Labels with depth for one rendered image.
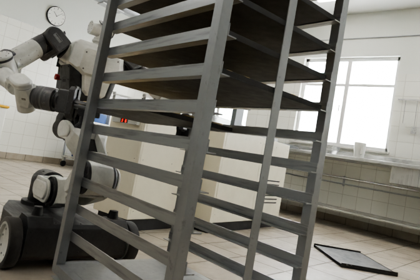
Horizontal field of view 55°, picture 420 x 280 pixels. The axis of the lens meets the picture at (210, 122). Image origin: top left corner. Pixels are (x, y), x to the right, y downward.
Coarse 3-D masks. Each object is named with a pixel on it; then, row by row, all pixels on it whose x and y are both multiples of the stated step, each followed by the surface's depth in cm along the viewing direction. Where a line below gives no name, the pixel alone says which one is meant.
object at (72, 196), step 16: (112, 0) 139; (112, 16) 139; (96, 64) 137; (96, 80) 136; (96, 96) 137; (80, 144) 135; (80, 160) 134; (80, 176) 134; (64, 208) 134; (64, 224) 132; (64, 240) 132; (64, 256) 132
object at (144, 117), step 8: (80, 104) 152; (104, 112) 166; (112, 112) 157; (120, 112) 150; (128, 112) 142; (136, 112) 136; (144, 112) 129; (152, 112) 124; (160, 112) 125; (168, 112) 127; (136, 120) 178; (144, 120) 168; (152, 120) 158; (160, 120) 151; (168, 120) 143; (176, 120) 137; (184, 120) 131; (192, 120) 133; (216, 128) 140; (224, 128) 143
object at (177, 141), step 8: (96, 128) 134; (104, 128) 130; (112, 128) 126; (120, 128) 122; (112, 136) 125; (120, 136) 121; (128, 136) 117; (136, 136) 114; (144, 136) 110; (152, 136) 107; (160, 136) 105; (168, 136) 102; (176, 136) 99; (184, 136) 97; (160, 144) 104; (168, 144) 101; (176, 144) 99; (184, 144) 96; (208, 144) 90; (208, 152) 90
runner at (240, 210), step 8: (200, 200) 152; (208, 200) 149; (216, 200) 145; (216, 208) 141; (224, 208) 141; (232, 208) 138; (240, 208) 136; (248, 208) 133; (248, 216) 132; (264, 216) 127; (272, 216) 125; (272, 224) 124; (280, 224) 122; (288, 224) 120; (296, 224) 118; (304, 224) 116; (296, 232) 116; (304, 232) 115
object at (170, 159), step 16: (128, 128) 274; (144, 128) 266; (160, 128) 278; (112, 144) 279; (128, 144) 271; (144, 144) 267; (128, 160) 268; (144, 160) 268; (160, 160) 281; (176, 160) 296; (128, 176) 266; (128, 192) 264; (144, 192) 272; (160, 192) 285; (176, 192) 300; (96, 208) 278; (112, 208) 269; (128, 208) 262; (144, 224) 279; (160, 224) 293
